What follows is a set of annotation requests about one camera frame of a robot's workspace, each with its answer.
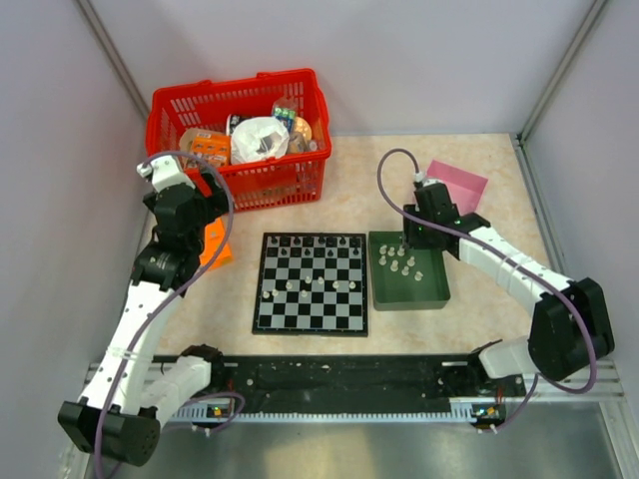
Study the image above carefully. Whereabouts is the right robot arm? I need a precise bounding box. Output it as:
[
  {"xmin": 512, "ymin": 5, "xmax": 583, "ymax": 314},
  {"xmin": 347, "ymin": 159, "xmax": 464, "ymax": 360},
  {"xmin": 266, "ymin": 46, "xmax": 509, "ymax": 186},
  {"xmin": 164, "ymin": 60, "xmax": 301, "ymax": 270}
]
[{"xmin": 403, "ymin": 175, "xmax": 615, "ymax": 395}]

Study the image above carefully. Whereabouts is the pink box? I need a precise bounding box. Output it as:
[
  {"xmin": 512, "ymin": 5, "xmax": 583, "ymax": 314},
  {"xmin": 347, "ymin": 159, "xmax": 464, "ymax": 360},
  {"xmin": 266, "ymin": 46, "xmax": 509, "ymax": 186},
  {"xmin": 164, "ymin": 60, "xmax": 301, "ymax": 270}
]
[{"xmin": 426, "ymin": 160, "xmax": 488, "ymax": 215}]

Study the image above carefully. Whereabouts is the black and white chessboard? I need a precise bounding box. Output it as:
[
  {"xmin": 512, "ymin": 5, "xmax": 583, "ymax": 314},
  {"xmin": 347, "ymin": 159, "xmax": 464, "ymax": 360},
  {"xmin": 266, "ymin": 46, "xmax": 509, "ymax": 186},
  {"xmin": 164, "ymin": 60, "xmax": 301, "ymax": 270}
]
[{"xmin": 252, "ymin": 233, "xmax": 368, "ymax": 337}]

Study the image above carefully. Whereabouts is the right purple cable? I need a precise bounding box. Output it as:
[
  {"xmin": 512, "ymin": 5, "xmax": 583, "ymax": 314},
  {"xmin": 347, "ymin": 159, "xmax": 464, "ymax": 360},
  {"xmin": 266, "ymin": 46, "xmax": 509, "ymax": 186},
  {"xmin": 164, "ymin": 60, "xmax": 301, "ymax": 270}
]
[{"xmin": 376, "ymin": 148, "xmax": 600, "ymax": 434}]

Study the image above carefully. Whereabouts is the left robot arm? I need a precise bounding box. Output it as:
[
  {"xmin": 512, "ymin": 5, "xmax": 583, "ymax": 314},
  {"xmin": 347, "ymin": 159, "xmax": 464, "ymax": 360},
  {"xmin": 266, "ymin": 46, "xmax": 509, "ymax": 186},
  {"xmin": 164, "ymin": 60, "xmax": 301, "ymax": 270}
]
[{"xmin": 58, "ymin": 151, "xmax": 235, "ymax": 478}]

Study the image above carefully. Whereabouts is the dark green tray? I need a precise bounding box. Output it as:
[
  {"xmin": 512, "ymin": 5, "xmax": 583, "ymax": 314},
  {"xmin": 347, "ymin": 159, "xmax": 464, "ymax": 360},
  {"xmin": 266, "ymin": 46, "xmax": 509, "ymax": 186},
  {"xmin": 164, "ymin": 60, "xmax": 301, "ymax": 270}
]
[{"xmin": 367, "ymin": 232, "xmax": 451, "ymax": 311}]

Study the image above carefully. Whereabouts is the orange snack box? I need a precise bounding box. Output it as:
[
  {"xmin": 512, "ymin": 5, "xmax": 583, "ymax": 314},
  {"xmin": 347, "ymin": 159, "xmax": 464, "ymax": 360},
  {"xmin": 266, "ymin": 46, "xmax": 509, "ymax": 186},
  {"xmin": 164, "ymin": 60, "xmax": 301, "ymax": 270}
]
[{"xmin": 179, "ymin": 128, "xmax": 231, "ymax": 168}]

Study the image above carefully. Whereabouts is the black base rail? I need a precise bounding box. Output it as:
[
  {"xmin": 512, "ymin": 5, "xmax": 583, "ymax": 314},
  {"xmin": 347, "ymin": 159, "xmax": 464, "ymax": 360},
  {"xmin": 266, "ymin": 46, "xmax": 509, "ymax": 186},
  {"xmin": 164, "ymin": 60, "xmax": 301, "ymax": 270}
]
[{"xmin": 201, "ymin": 354, "xmax": 525, "ymax": 415}]

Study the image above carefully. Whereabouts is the white plastic bag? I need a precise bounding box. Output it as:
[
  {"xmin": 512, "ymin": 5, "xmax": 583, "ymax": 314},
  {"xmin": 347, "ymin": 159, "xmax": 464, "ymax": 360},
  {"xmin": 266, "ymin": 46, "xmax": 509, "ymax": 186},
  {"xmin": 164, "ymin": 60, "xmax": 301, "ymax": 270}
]
[{"xmin": 231, "ymin": 117, "xmax": 290, "ymax": 165}]

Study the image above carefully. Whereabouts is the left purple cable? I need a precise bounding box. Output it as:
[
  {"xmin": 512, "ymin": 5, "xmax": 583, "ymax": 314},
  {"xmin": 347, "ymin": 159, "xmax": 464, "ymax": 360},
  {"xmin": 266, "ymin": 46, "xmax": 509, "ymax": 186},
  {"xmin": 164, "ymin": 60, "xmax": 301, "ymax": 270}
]
[{"xmin": 92, "ymin": 150, "xmax": 249, "ymax": 479}]

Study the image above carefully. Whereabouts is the purple cable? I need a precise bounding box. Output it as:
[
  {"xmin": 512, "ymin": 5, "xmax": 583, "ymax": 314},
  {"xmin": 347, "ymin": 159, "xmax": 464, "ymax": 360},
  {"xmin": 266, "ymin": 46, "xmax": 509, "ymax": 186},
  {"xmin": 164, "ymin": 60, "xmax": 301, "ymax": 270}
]
[
  {"xmin": 92, "ymin": 150, "xmax": 249, "ymax": 479},
  {"xmin": 376, "ymin": 148, "xmax": 600, "ymax": 434}
]

